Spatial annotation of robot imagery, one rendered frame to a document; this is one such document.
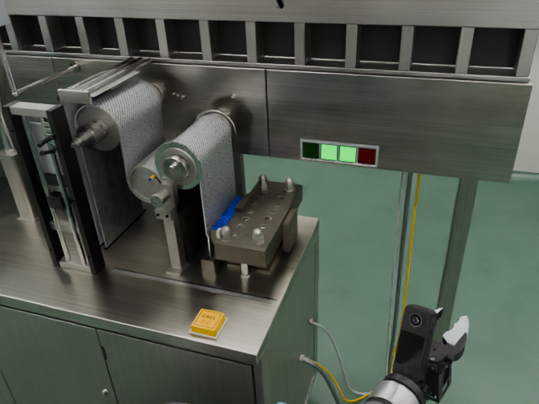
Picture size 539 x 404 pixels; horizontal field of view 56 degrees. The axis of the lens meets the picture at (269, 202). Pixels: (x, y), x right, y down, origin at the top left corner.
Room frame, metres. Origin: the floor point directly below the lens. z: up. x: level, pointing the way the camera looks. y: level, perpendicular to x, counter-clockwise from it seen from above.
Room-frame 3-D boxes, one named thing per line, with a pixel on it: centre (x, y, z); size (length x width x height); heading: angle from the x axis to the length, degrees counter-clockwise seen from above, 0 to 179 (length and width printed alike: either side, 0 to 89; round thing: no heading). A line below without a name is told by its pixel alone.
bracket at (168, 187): (1.25, 0.30, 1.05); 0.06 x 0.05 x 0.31; 160
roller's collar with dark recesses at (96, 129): (1.34, 0.49, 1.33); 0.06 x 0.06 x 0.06; 70
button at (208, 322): (1.00, 0.18, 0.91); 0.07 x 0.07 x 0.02; 70
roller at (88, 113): (1.49, 0.44, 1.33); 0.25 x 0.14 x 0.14; 160
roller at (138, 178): (1.43, 0.32, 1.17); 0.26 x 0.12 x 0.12; 160
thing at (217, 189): (1.37, 0.15, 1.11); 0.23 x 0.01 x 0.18; 160
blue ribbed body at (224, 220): (1.36, 0.13, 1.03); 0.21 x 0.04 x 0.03; 160
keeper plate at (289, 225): (1.35, -0.07, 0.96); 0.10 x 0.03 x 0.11; 160
